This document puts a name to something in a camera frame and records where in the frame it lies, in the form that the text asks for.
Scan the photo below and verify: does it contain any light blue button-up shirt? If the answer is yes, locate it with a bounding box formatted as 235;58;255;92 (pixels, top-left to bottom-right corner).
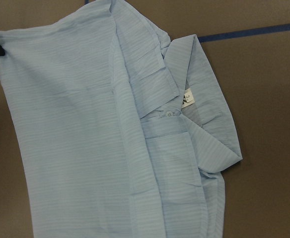
0;0;242;238

